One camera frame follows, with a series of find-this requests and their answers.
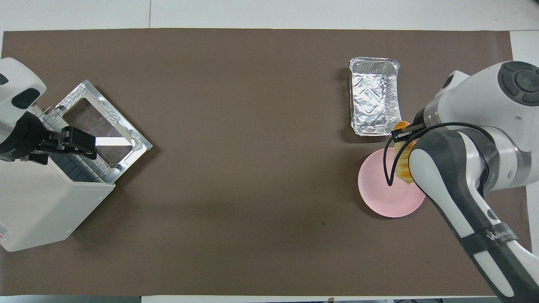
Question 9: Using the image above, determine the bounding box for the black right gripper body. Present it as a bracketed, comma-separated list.
[391, 122, 426, 142]

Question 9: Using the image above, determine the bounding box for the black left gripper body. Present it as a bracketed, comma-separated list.
[41, 126, 97, 155]

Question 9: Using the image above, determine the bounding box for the brown paper table mat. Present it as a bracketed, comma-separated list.
[0, 28, 537, 297]

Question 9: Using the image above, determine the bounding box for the glass oven door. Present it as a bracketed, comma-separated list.
[54, 80, 153, 184]

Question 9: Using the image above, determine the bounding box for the metal wire oven rack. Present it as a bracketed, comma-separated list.
[41, 106, 111, 184]

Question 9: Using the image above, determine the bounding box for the black Wanueed velcro strap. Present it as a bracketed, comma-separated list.
[458, 226, 519, 257]

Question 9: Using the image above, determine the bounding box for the cream white toaster oven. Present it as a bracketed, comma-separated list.
[0, 105, 116, 252]

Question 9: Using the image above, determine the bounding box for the aluminium foil tray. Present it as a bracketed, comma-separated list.
[349, 57, 403, 137]

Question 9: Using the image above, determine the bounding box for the pink round plate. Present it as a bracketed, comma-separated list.
[358, 147, 427, 218]

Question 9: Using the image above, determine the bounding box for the golden sliced bread loaf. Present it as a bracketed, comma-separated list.
[393, 121, 417, 186]

